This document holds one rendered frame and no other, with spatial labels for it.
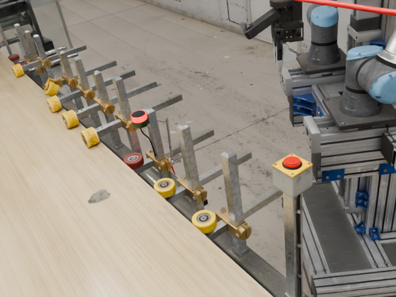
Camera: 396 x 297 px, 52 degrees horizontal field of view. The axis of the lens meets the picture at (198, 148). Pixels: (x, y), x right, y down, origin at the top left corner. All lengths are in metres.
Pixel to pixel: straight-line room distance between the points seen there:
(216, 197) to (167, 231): 1.51
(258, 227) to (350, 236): 0.59
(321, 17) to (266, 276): 1.13
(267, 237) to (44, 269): 1.49
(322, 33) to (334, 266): 1.08
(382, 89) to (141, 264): 0.91
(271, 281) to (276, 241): 1.09
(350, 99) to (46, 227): 1.16
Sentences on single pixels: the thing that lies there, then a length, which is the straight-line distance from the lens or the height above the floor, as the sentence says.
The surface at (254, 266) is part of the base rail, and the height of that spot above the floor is 0.70.
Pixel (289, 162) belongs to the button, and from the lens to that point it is 1.01.
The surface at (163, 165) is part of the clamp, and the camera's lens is 1.71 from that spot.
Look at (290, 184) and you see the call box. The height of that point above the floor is 1.19.
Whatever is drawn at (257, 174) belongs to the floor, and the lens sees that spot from 3.00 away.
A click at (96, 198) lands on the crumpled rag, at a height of 0.91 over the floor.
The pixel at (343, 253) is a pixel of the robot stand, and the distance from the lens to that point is 2.19.
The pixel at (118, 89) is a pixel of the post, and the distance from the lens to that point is 1.81.
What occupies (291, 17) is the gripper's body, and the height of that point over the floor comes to 1.47.
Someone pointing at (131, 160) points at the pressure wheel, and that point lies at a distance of 1.72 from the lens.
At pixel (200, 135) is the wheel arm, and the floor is 0.86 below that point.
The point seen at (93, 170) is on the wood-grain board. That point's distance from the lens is 1.74.
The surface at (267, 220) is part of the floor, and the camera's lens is 2.64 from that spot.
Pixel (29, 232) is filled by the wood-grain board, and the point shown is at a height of 0.90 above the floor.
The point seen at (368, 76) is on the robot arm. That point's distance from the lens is 1.44.
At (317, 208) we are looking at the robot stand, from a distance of 2.41.
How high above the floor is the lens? 1.83
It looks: 33 degrees down
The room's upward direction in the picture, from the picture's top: 10 degrees counter-clockwise
